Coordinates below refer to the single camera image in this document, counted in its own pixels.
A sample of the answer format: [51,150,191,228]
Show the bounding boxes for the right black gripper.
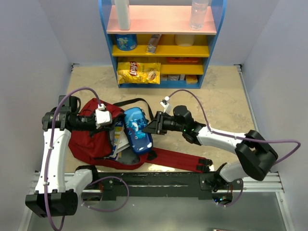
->
[142,111,185,135]

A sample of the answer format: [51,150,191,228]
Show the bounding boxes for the blue pencil case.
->
[124,107,153,155]

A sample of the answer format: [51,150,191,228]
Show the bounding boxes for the white coffee cover book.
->
[115,131,130,160]

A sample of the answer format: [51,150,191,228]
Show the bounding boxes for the red backpack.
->
[68,97,214,173]

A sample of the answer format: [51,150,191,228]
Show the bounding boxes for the blue Treehouse book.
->
[109,119,124,160]

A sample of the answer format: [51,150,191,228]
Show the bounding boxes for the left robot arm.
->
[25,95,112,218]

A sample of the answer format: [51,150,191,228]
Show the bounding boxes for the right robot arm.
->
[142,105,278,189]

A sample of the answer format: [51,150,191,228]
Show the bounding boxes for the yellow Lays chips bag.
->
[117,61,161,84]

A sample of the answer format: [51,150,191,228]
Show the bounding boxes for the white small carton boxes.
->
[160,74,185,81]

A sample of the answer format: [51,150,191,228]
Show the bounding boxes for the yellow small box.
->
[185,75,198,84]

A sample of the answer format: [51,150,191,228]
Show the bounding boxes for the red flat snack box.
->
[167,57,200,64]

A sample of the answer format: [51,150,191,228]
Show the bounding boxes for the brown wrapped snack bar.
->
[146,34,162,54]

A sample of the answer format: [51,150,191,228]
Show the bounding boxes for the cream white jar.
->
[174,34,195,47]

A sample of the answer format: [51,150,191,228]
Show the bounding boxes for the blue snack canister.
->
[115,34,138,51]

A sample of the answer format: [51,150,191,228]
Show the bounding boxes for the blue shelf unit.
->
[98,0,227,89]

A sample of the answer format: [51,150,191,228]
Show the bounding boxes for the white tall bottle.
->
[114,0,130,30]

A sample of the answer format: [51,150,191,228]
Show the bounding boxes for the clear plastic water bottle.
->
[189,0,209,30]

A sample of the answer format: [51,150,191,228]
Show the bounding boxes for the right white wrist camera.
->
[160,96,172,114]

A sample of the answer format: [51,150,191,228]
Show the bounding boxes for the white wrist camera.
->
[94,103,113,129]
[160,96,172,114]

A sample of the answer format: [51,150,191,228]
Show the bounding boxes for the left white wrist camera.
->
[94,103,113,129]

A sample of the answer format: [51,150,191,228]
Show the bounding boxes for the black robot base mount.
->
[72,171,244,202]

